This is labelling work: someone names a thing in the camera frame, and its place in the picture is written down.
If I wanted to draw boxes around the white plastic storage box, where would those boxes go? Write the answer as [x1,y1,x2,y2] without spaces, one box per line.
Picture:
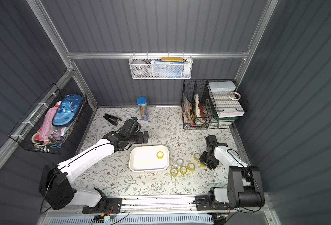
[129,145,170,172]

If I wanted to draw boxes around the clear transparent tape roll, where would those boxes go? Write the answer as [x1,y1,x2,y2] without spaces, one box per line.
[176,158,184,166]

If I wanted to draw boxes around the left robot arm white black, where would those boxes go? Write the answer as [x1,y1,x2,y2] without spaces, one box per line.
[39,117,149,212]

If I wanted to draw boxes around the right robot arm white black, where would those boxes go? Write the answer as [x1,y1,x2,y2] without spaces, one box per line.
[200,135,265,210]

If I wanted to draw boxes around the white tape roll in basket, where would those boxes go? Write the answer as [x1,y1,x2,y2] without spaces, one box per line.
[130,60,147,77]

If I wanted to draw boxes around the black stapler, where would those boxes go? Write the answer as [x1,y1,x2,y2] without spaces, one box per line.
[103,113,122,126]

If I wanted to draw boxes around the blue-lidded colored pencil tube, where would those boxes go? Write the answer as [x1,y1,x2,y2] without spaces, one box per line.
[137,97,149,121]

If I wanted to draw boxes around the blue white packet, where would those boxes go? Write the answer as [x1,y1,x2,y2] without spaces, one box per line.
[151,60,184,78]

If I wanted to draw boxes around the blue dinosaur pencil case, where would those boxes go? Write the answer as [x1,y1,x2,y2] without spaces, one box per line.
[52,94,85,128]

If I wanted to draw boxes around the pink pencil case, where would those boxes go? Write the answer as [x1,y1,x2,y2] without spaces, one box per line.
[39,107,57,141]

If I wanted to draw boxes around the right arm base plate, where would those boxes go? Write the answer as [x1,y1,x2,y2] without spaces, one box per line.
[193,195,229,211]

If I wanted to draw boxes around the black wire desk organizer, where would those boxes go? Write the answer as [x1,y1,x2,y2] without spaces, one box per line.
[181,79,249,129]

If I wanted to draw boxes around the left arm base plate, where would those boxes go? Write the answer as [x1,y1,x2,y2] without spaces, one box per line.
[82,197,123,215]

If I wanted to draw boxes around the white wire wall basket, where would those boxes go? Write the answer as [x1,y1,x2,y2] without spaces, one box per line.
[129,55,193,80]

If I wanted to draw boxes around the black wire side basket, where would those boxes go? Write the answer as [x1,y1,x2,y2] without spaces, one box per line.
[9,84,87,155]

